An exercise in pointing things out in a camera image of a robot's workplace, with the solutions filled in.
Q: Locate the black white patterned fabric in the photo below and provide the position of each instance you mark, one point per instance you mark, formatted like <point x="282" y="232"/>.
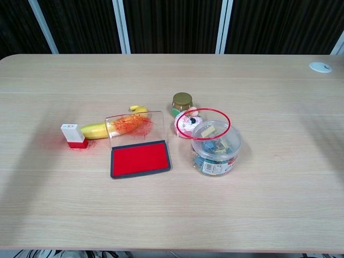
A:
<point x="40" y="254"/>

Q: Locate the yellow banana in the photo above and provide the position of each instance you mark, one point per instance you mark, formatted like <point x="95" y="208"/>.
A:
<point x="94" y="130"/>

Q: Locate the clear plastic binder clip tub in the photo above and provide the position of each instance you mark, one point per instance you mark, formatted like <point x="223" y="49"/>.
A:
<point x="215" y="161"/>

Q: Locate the blue binder clip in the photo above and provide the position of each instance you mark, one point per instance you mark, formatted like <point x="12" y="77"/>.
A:
<point x="208" y="145"/>
<point x="198" y="162"/>

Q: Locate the white and red stamp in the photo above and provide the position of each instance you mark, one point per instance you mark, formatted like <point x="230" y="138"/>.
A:
<point x="71" y="133"/>

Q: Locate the pink round toy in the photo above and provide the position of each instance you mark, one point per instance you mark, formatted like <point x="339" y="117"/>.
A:
<point x="185" y="125"/>

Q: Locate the small jar gold lid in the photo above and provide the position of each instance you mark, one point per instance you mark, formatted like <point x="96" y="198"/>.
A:
<point x="182" y="100"/>

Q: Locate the red ink pad clear lid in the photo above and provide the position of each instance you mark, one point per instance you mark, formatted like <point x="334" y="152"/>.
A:
<point x="139" y="160"/>

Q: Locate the white partition post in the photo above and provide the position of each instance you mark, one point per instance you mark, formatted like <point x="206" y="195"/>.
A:
<point x="223" y="27"/>
<point x="121" y="27"/>
<point x="43" y="27"/>
<point x="339" y="48"/>

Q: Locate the clear tub lid red rim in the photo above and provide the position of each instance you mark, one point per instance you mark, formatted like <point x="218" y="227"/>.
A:
<point x="215" y="116"/>

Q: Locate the yellow binder clip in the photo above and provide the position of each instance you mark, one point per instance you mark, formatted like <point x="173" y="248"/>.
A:
<point x="208" y="132"/>

